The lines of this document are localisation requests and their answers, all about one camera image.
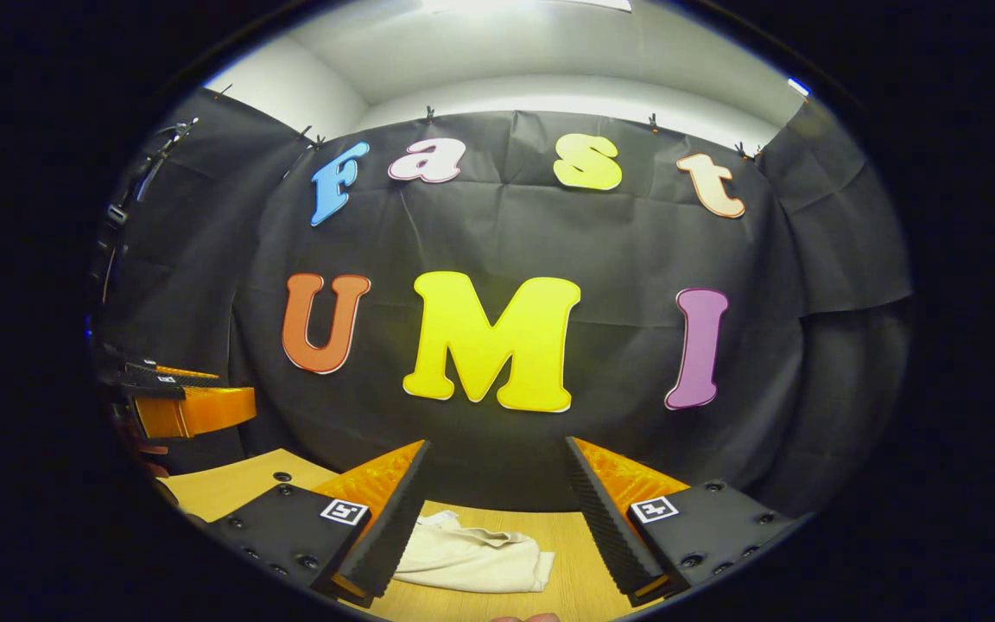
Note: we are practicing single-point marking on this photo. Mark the cream sweatshirt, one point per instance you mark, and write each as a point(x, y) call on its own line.
point(472, 553)

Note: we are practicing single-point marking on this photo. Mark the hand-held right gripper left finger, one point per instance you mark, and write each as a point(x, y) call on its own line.
point(394, 536)

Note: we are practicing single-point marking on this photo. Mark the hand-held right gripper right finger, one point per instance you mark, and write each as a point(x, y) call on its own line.
point(614, 536)

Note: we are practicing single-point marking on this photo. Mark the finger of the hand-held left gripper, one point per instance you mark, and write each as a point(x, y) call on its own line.
point(204, 410)
point(148, 374)

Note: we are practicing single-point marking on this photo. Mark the black backdrop cloth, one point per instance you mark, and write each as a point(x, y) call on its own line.
point(627, 345)

